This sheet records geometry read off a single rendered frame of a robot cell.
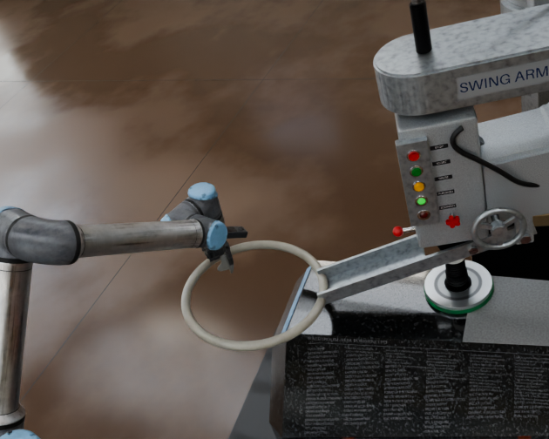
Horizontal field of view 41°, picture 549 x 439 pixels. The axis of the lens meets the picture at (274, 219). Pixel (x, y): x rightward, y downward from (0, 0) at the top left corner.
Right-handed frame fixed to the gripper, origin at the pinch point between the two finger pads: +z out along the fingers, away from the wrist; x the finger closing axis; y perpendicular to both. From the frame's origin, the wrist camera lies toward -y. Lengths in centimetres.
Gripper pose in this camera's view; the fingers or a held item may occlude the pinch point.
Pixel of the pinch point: (229, 265)
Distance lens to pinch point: 261.8
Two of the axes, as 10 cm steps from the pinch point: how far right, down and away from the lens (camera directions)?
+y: -8.7, 4.2, -2.7
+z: 1.6, 7.4, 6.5
